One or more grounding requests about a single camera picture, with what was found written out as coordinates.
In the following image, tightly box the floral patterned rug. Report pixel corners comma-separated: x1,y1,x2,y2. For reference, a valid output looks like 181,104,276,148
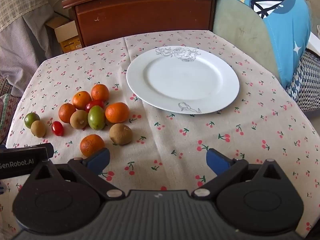
0,77,23,146

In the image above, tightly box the brown wooden cabinet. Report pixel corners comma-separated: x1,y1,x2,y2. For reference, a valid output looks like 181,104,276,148
62,0,224,48

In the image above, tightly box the brown kiwi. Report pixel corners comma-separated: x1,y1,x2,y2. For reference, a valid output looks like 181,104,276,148
70,110,89,130
109,123,133,146
31,120,47,138

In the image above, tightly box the green sofa cushion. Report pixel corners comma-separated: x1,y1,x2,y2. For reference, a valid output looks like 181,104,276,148
212,0,284,80

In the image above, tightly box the orange mandarin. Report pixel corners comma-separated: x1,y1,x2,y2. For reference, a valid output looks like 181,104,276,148
80,134,106,158
58,103,77,124
91,84,110,102
105,102,130,124
72,91,92,110

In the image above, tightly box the cardboard box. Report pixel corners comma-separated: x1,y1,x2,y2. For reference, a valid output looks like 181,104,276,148
45,15,83,54

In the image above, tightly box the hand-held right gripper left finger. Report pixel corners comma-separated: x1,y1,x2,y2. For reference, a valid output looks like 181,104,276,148
24,147,126,199

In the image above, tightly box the green jujube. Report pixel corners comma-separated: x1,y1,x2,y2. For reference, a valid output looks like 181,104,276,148
87,105,105,131
24,112,41,129

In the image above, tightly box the checked pale cloth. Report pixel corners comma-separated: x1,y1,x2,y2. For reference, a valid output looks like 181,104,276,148
0,0,64,98

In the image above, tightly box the red cherry tomato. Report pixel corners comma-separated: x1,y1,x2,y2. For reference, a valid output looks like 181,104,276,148
85,99,105,112
51,121,64,136

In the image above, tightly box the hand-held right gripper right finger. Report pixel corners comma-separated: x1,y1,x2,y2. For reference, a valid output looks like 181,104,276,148
191,148,288,199

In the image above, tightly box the white paper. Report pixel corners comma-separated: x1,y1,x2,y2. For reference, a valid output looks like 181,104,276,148
307,25,320,55

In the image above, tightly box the blue printed blanket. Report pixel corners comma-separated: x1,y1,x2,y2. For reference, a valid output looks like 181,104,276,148
194,0,312,88

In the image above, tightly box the houndstooth cloth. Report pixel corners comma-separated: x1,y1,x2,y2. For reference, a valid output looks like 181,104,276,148
285,51,320,113

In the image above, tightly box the cherry-print tablecloth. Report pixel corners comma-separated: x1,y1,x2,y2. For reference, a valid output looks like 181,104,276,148
0,29,320,240

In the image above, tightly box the white floral-print plate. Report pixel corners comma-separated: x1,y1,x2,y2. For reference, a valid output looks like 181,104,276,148
126,46,240,115

